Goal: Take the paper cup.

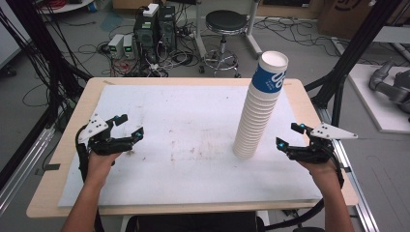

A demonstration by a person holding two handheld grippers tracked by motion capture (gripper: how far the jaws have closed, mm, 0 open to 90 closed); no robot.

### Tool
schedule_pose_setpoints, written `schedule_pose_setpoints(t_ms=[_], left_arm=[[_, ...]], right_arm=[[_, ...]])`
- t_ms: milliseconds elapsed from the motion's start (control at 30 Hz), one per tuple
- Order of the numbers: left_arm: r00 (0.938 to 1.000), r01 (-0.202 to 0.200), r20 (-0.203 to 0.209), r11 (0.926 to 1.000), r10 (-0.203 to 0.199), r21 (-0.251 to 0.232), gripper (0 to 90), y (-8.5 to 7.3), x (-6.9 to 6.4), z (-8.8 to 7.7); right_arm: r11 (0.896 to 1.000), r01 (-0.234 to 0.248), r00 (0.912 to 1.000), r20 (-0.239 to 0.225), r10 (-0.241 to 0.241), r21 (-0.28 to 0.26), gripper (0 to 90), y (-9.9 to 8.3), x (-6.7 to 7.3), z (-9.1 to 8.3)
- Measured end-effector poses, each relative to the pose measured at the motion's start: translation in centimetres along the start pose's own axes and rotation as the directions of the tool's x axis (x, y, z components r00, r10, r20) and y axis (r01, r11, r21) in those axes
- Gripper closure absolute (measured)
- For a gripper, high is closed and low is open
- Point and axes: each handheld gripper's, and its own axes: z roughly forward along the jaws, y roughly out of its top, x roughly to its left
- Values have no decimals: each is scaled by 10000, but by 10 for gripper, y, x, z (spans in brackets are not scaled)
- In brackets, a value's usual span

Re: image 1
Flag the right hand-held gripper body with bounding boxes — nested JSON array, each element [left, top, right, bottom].
[[286, 122, 359, 164]]

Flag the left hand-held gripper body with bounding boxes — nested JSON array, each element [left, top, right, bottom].
[[75, 112, 134, 157]]

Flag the stack of white paper cups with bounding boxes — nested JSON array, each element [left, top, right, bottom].
[[232, 50, 289, 160]]

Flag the person's right hand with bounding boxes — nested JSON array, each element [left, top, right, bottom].
[[297, 159, 343, 191]]

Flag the person's left hand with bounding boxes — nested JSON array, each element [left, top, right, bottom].
[[85, 151, 123, 188]]

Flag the white foam mat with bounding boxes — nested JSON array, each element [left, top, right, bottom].
[[57, 84, 324, 208]]

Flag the white platform board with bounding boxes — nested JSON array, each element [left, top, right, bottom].
[[347, 63, 410, 134]]

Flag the grey power supply unit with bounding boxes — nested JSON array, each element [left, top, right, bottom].
[[107, 33, 126, 60], [122, 33, 136, 60]]

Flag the black computer tower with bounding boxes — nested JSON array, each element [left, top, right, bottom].
[[132, 6, 161, 64], [158, 5, 178, 52]]

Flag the person's dark clothing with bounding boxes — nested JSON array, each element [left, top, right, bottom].
[[125, 212, 266, 232]]

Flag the white power adapter box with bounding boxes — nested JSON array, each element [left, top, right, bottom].
[[142, 3, 161, 18]]

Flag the cardboard box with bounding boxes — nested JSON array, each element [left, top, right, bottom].
[[316, 0, 410, 41]]

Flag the white round table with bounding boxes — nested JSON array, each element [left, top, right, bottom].
[[38, 0, 95, 15]]

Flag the black round stool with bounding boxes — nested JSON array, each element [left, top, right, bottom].
[[198, 9, 249, 78]]

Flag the grey table top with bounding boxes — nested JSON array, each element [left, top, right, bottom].
[[372, 24, 410, 45]]

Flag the white cabinet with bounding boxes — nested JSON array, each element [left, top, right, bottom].
[[0, 0, 32, 70]]

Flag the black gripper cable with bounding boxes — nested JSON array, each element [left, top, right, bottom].
[[74, 127, 91, 183], [332, 151, 345, 189]]

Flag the aluminium rail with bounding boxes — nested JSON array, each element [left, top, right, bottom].
[[0, 125, 56, 215], [316, 105, 380, 232]]

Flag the black corrugated cable hose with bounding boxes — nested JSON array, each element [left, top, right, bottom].
[[263, 197, 325, 232]]

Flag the tangle of floor cables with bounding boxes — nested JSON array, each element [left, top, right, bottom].
[[76, 38, 201, 78]]

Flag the black floor cables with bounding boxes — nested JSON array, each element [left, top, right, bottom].
[[252, 16, 339, 58]]

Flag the black frame post with cables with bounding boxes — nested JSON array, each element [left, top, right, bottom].
[[0, 0, 94, 107]]

